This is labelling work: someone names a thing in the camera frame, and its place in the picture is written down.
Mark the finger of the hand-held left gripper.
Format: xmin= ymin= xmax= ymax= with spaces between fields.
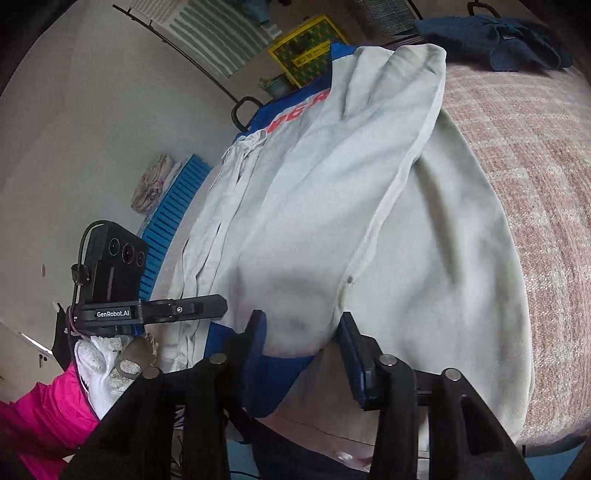
xmin=141 ymin=294 xmax=228 ymax=325

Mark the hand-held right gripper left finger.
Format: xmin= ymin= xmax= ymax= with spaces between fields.
xmin=60 ymin=310 xmax=269 ymax=480

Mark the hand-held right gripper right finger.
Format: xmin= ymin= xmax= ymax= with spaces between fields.
xmin=336 ymin=311 xmax=536 ymax=480

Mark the white and blue jacket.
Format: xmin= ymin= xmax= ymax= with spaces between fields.
xmin=150 ymin=42 xmax=536 ymax=446

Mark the person's left forearm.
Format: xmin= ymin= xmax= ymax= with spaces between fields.
xmin=0 ymin=362 xmax=100 ymax=467

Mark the black metal clothes rack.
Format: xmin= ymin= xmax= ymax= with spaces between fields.
xmin=112 ymin=0 xmax=504 ymax=134

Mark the person's left hand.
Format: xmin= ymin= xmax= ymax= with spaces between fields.
xmin=74 ymin=335 xmax=160 ymax=418

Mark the blue slatted platform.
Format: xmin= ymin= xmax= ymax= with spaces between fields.
xmin=141 ymin=154 xmax=215 ymax=301

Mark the floral quilt bundle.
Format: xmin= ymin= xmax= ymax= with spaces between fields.
xmin=130 ymin=154 xmax=185 ymax=213

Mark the small potted plant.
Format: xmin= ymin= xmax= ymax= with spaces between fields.
xmin=259 ymin=74 xmax=294 ymax=99

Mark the grey striped white cloth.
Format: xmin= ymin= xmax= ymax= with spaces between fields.
xmin=129 ymin=0 xmax=271 ymax=79

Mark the pink checked bed blanket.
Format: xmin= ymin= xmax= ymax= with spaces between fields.
xmin=434 ymin=60 xmax=591 ymax=457

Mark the yellow green patterned box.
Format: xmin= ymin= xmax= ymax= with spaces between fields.
xmin=269 ymin=15 xmax=347 ymax=88

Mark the blue denim jacket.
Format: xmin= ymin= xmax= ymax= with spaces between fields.
xmin=242 ymin=0 xmax=273 ymax=26

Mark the navy folded garment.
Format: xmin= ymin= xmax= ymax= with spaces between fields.
xmin=413 ymin=14 xmax=573 ymax=72

